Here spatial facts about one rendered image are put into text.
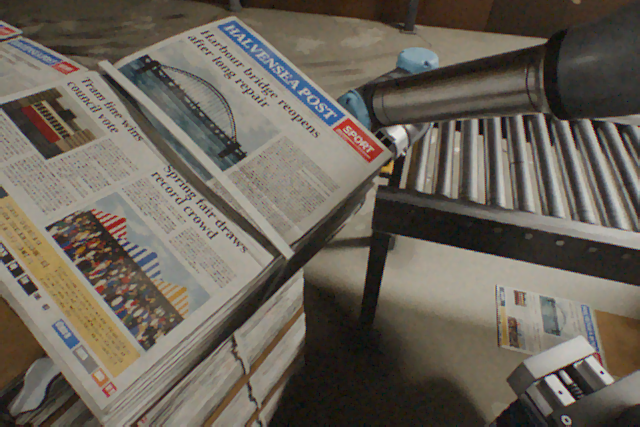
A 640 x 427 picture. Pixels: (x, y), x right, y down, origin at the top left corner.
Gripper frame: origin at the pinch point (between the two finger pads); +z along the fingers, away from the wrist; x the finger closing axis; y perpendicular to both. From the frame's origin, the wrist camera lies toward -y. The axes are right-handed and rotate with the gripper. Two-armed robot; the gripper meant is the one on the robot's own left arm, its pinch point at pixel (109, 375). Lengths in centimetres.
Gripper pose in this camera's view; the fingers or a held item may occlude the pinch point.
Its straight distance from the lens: 57.3
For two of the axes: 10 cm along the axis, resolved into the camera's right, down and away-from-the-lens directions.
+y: 2.8, -5.1, -8.2
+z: 6.5, -5.3, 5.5
